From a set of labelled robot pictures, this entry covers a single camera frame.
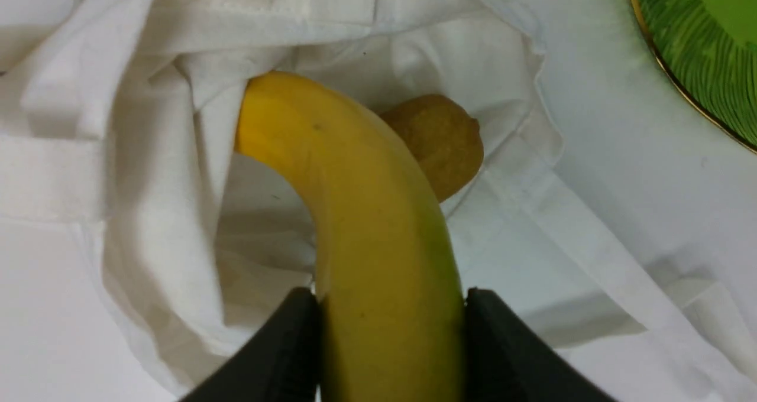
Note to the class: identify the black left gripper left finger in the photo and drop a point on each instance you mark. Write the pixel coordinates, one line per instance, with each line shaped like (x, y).
(281, 362)

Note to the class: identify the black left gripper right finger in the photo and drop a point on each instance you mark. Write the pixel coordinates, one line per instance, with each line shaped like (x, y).
(507, 361)

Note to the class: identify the yellow banana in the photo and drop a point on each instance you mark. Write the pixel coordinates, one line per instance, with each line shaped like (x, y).
(378, 242)

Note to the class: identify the white cloth tote bag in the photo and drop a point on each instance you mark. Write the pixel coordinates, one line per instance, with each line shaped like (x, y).
(118, 123)

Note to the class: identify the brown kiwi fruit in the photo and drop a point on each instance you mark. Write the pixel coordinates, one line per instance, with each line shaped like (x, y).
(443, 138)

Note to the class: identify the green plate with gold rim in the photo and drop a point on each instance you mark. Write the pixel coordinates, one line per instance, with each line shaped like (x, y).
(707, 49)

